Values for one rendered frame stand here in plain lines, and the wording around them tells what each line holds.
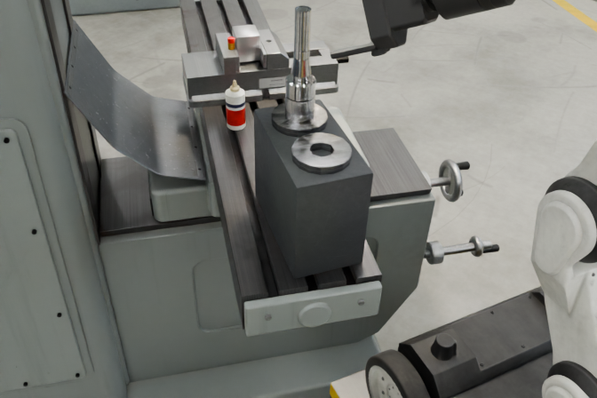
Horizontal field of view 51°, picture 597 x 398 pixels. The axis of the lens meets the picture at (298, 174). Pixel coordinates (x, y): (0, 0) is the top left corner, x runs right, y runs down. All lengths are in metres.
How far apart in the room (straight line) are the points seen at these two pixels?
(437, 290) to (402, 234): 0.75
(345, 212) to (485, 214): 1.76
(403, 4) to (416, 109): 2.59
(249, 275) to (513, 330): 0.67
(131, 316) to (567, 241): 1.01
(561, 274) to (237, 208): 0.56
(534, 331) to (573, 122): 2.08
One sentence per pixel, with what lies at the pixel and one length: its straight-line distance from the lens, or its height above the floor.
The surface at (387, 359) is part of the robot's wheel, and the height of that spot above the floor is 0.59.
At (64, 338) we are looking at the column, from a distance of 1.55.
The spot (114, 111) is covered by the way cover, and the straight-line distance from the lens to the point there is 1.37.
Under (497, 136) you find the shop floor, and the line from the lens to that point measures 3.17.
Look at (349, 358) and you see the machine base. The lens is 1.82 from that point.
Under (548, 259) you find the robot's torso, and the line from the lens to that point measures 1.12.
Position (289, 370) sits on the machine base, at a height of 0.20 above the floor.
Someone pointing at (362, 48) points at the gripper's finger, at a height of 1.35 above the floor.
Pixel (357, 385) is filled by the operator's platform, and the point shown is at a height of 0.40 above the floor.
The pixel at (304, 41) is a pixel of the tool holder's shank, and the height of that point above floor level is 1.26.
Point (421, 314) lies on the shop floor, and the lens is 2.22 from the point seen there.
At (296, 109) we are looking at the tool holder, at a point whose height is 1.15.
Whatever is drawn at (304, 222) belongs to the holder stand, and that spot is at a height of 1.05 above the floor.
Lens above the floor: 1.67
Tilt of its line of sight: 38 degrees down
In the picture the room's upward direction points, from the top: 2 degrees clockwise
